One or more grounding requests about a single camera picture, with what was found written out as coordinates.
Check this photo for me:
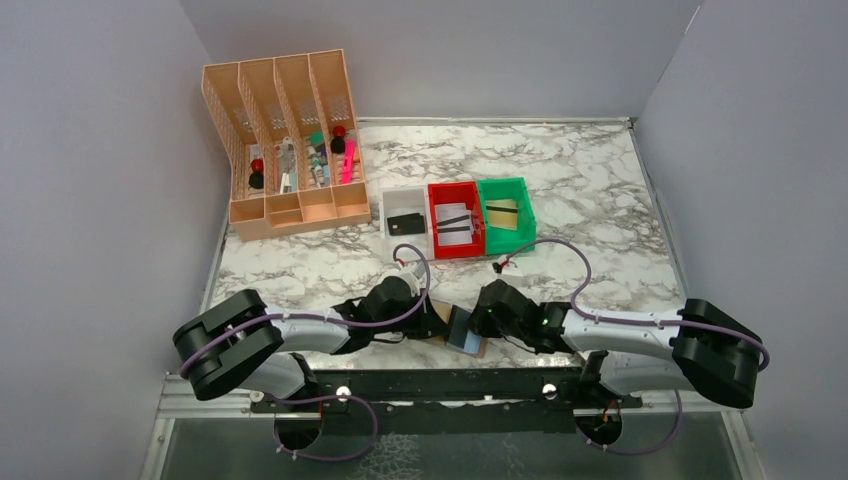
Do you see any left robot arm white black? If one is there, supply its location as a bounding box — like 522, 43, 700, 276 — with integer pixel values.
172, 276, 449, 411

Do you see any black mounting rail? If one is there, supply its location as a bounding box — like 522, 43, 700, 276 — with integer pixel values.
250, 367, 642, 436

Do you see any red black stamp slot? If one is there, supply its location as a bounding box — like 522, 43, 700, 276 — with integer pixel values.
248, 158, 264, 190
330, 125, 347, 155

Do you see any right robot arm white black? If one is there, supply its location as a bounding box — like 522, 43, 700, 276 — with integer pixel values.
469, 280, 770, 409

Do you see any pink highlighter marker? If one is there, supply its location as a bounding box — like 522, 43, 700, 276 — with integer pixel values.
340, 139, 357, 184

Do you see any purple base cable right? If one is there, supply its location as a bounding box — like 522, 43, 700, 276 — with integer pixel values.
573, 390, 685, 458

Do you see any red black stamp right slot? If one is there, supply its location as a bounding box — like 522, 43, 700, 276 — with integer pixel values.
330, 125, 347, 155

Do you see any red plastic bin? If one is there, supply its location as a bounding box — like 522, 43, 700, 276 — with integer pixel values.
427, 181, 485, 259

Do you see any green plastic bin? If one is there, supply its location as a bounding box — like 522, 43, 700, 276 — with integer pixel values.
477, 177, 537, 255

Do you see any brown leather card holder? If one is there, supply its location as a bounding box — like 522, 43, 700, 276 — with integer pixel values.
427, 301, 487, 358

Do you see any peach plastic desk organizer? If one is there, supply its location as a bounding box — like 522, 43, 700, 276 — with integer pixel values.
201, 49, 371, 241

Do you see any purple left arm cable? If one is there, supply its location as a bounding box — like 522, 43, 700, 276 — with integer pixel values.
178, 243, 433, 379

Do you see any black card in white bin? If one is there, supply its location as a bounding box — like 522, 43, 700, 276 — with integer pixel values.
386, 212, 426, 236

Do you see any white card black stripe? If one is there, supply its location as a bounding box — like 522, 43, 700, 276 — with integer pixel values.
436, 211, 483, 246

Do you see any white plastic bin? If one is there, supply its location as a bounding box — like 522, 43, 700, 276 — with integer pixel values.
379, 185, 435, 261

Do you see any white card in red bin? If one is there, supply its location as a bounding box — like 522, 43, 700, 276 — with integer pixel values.
435, 203, 470, 225

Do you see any red black stamp left slot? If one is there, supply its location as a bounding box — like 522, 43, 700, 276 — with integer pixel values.
248, 158, 264, 190

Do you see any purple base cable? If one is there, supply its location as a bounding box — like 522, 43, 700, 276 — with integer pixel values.
272, 394, 380, 464
573, 390, 685, 458

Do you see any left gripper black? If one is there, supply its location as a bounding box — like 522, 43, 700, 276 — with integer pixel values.
373, 289, 451, 340

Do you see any gold card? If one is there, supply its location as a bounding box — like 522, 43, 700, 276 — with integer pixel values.
485, 199, 519, 231

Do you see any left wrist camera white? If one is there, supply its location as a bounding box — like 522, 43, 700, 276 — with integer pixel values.
395, 260, 430, 293

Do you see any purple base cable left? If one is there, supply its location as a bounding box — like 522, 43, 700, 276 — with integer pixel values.
272, 394, 380, 464

